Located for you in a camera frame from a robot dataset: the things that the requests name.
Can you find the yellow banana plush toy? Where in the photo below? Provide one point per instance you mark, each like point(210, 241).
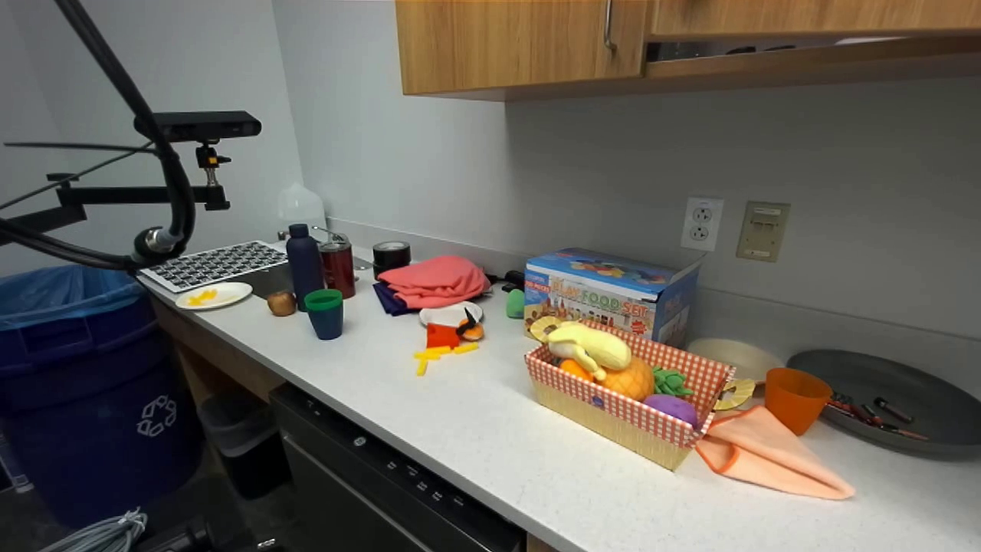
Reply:
point(591, 348)

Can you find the orange and black toy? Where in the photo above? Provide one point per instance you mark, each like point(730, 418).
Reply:
point(473, 330)

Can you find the yellow fry toy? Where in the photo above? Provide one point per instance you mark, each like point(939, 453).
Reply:
point(438, 352)
point(421, 364)
point(465, 348)

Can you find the red fries box toy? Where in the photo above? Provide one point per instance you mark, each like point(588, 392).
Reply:
point(442, 336)

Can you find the blue toy cardboard box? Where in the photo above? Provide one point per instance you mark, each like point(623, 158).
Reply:
point(603, 280)

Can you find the small orange plush toy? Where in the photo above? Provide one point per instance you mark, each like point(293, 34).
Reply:
point(574, 370)

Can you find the green plush toy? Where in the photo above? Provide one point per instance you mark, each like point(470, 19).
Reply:
point(673, 384)

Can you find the purple plush toy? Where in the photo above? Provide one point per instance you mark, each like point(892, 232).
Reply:
point(673, 409)

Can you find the yellow toy food piece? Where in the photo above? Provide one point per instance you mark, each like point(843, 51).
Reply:
point(204, 298)

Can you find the salmon cloth pile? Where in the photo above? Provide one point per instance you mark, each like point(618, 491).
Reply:
point(434, 276)

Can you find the white round dish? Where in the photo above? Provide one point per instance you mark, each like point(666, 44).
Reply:
point(438, 311)

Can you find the black round jar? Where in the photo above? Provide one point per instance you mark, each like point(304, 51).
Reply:
point(389, 258)

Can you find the navy blue cloth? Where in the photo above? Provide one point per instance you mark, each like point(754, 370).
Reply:
point(386, 298)

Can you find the dark red can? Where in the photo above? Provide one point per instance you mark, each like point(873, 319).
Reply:
point(338, 263)

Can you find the green cup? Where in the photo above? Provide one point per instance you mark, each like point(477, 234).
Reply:
point(327, 314)

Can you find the red checkered basket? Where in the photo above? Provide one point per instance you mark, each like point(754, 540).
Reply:
point(615, 418)

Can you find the dark blue bottle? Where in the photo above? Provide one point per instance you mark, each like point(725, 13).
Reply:
point(304, 261)

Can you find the clear plastic jug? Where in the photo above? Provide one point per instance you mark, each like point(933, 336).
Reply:
point(304, 209)

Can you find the small brown round object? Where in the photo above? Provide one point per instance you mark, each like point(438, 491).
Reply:
point(280, 304)

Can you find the black dishwasher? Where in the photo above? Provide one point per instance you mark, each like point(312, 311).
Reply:
point(369, 491)

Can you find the white bowl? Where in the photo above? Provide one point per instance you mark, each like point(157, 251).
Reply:
point(740, 357)

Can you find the small white oval plate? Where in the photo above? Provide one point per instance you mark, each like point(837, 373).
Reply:
point(231, 296)

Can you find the small black bin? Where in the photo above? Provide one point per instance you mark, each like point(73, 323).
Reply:
point(246, 444)

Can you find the orange plastic cup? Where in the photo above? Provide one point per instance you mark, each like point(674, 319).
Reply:
point(794, 398)

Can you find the salmon folded napkin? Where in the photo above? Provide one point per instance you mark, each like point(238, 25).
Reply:
point(767, 456)

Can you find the red stick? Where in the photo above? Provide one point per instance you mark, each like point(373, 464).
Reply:
point(854, 413)

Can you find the blue recycling bin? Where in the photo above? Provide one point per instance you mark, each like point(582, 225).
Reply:
point(94, 409)

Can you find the black stick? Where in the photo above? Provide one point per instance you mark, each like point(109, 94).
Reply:
point(892, 409)

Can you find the grey round tray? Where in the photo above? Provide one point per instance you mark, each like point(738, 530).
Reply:
point(921, 388)

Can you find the grey cloth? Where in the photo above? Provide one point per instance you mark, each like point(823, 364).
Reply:
point(102, 533)

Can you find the white wall outlet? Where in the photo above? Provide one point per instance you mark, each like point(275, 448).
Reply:
point(704, 222)

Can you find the beige wall switch plate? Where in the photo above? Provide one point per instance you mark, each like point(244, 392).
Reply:
point(760, 232)

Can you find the black stereo camera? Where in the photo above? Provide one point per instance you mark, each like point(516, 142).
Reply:
point(195, 126)

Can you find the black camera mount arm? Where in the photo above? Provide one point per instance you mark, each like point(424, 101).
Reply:
point(133, 195)

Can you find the wooden wall cabinet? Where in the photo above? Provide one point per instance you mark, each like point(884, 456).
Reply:
point(816, 63)

